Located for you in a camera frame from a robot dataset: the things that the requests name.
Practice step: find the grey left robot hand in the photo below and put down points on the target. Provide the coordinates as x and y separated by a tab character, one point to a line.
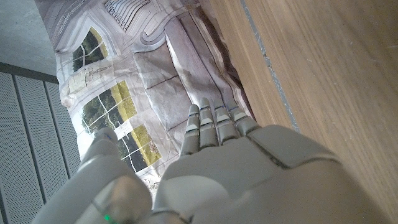
248	180

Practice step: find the printed living room backdrop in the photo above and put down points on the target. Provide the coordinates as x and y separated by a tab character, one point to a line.
155	71

